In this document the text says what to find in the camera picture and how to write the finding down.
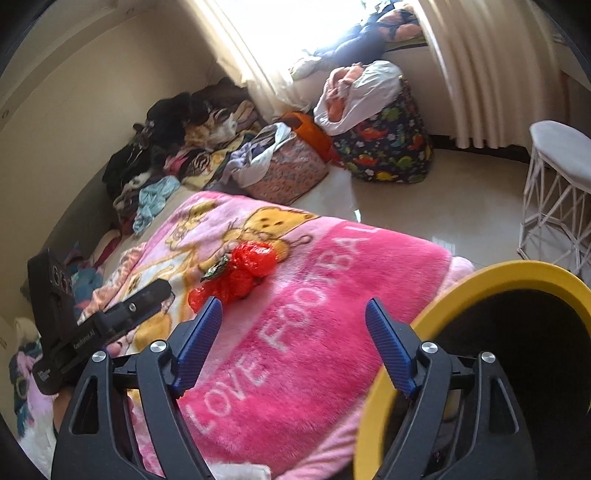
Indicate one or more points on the dinosaur print laundry basket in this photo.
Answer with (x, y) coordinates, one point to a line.
(391, 146)

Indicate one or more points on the red plastic bag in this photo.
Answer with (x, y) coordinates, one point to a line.
(251, 262)

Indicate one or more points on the left cream curtain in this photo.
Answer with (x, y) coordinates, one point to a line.
(253, 43)

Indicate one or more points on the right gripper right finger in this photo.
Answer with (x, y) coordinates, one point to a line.
(463, 420)

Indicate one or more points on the white plastic bag with clothes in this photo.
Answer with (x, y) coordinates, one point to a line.
(354, 94)

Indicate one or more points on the left hand painted nails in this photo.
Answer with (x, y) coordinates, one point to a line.
(60, 406)

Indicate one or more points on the clothes pile on windowsill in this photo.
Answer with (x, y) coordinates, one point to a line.
(389, 24)

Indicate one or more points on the cream curtain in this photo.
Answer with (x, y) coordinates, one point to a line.
(500, 67)
(253, 43)

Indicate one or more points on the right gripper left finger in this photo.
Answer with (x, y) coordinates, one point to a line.
(97, 439)

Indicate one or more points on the white wire-leg stool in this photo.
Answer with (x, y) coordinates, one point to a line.
(555, 225)

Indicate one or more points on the clothes pile on bed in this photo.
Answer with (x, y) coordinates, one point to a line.
(187, 136)

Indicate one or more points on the floral pink fabric bag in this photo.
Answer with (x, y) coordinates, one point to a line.
(293, 170)

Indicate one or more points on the yellow rimmed black trash bin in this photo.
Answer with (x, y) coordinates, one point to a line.
(535, 318)

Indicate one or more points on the light blue garment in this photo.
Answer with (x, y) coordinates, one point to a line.
(151, 201)

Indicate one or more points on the orange bag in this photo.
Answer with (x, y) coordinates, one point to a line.
(309, 131)

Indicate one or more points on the right cream curtain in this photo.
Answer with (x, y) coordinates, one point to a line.
(500, 67)

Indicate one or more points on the grey bed headboard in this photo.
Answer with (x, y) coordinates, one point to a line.
(85, 221)

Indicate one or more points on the pink cartoon fleece blanket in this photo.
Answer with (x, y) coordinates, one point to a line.
(283, 386)

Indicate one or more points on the green patterned snack wrapper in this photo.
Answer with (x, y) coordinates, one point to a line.
(216, 269)

